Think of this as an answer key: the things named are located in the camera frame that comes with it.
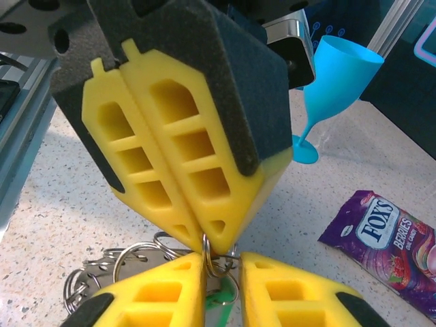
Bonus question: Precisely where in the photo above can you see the small clear plastic bag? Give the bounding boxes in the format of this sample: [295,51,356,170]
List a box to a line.
[63,231,239,316]

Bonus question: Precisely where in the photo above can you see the green tagged key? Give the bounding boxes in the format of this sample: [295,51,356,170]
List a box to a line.
[204,272,241,327]

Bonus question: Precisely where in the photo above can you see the aluminium mounting rail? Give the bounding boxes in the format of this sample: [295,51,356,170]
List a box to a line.
[0,50,59,212]

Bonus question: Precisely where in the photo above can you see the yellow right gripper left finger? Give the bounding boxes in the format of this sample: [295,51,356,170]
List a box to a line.
[60,251,208,327]

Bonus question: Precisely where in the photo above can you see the aluminium frame post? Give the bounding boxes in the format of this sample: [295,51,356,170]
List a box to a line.
[367,0,430,59]

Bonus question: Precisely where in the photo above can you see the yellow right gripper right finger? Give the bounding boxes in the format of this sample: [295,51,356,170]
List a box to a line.
[237,252,392,327]

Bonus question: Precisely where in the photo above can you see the blue plastic goblet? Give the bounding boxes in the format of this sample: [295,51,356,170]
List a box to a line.
[292,35,385,165]

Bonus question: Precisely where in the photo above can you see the purple candy bag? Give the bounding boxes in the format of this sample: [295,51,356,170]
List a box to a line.
[318,189,436,323]

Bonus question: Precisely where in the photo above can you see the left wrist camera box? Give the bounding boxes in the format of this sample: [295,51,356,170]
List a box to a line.
[265,18,316,90]

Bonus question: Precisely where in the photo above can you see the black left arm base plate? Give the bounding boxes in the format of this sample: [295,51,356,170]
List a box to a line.
[0,80,20,125]

